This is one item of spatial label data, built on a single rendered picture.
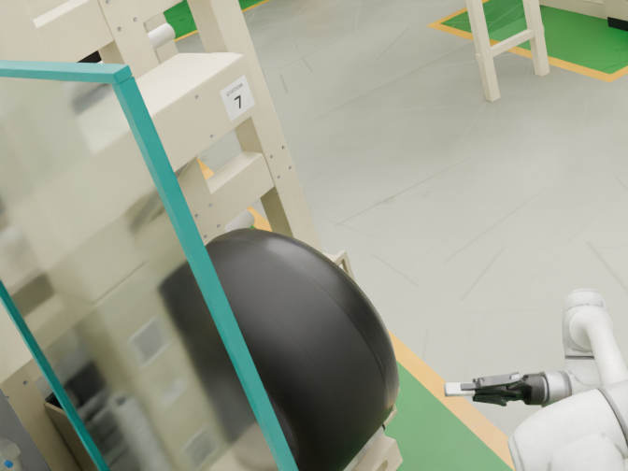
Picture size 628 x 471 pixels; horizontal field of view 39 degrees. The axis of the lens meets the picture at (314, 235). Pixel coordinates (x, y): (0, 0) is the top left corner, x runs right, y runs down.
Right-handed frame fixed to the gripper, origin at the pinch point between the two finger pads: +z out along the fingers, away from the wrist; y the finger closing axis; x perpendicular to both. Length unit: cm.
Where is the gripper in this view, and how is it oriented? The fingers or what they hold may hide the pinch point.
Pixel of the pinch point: (459, 389)
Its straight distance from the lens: 216.8
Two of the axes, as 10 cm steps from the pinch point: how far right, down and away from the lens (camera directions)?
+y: -1.3, 6.4, 7.6
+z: -9.9, -0.2, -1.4
